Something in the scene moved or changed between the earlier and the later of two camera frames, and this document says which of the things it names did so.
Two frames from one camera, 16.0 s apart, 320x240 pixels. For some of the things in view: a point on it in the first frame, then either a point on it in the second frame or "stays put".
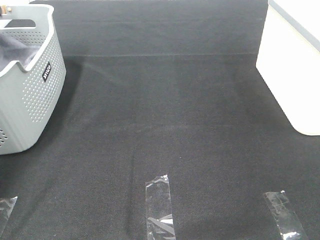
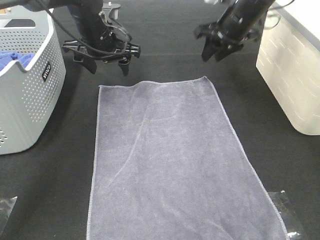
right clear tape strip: x=289 y=226 stays put
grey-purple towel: x=12 y=49 → x=169 y=164
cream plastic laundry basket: x=288 y=60 stays put
